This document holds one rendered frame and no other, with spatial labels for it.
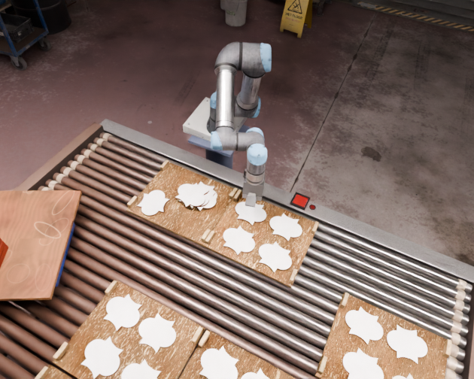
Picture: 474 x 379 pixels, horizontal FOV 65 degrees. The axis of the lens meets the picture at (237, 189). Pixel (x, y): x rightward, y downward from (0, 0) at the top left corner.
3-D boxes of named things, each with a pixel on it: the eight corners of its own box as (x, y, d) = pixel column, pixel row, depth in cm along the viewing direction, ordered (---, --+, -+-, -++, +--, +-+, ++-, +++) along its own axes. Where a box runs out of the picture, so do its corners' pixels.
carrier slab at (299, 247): (239, 192, 184) (239, 190, 183) (318, 225, 173) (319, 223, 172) (203, 247, 163) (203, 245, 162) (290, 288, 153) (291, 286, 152)
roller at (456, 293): (100, 141, 210) (98, 134, 206) (466, 296, 158) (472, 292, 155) (94, 147, 207) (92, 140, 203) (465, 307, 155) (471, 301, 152)
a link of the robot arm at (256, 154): (267, 140, 146) (268, 156, 141) (264, 161, 155) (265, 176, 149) (247, 140, 146) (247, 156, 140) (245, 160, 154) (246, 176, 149)
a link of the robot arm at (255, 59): (231, 101, 210) (239, 34, 158) (257, 103, 211) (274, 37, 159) (231, 121, 207) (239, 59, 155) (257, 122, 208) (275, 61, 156)
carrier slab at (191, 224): (168, 163, 195) (168, 161, 193) (238, 192, 184) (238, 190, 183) (126, 211, 174) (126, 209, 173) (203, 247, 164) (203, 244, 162)
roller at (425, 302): (87, 152, 204) (85, 146, 200) (463, 317, 152) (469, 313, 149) (81, 158, 201) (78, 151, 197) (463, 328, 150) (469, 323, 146)
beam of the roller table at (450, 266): (107, 125, 221) (105, 118, 216) (482, 278, 166) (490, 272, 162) (98, 134, 216) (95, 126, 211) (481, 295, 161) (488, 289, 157)
